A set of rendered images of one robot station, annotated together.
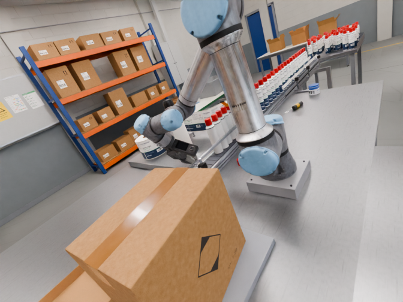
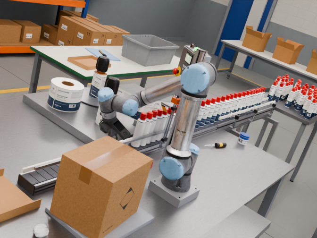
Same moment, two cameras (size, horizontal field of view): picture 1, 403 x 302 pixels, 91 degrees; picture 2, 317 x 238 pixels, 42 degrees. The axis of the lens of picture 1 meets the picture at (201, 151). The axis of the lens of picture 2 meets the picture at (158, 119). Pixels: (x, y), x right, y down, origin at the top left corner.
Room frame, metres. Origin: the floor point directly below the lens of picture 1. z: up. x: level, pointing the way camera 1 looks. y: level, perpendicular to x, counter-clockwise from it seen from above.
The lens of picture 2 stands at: (-1.04, 0.48, 1.89)
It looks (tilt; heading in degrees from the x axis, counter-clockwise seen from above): 21 degrees down; 342
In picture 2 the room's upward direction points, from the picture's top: 17 degrees clockwise
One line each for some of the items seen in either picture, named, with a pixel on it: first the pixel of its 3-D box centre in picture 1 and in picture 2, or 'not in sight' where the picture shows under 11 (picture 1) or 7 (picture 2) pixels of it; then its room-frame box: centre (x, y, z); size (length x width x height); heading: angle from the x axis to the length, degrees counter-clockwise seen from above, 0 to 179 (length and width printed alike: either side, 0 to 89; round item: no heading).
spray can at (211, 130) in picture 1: (213, 136); (139, 129); (1.01, -0.09, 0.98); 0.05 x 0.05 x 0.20
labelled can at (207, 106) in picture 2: (267, 90); (204, 113); (1.49, -0.64, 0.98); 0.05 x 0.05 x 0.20
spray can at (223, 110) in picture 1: (228, 123); (155, 125); (1.12, -0.21, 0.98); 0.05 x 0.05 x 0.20
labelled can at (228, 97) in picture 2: (281, 78); (224, 107); (1.70, -0.87, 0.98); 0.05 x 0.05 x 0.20
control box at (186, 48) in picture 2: not in sight; (192, 66); (1.08, -0.30, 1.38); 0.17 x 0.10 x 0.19; 6
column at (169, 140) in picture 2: not in sight; (183, 108); (0.99, -0.29, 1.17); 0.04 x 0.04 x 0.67; 41
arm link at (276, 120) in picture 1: (267, 133); (185, 155); (0.67, -0.25, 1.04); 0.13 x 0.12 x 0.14; 144
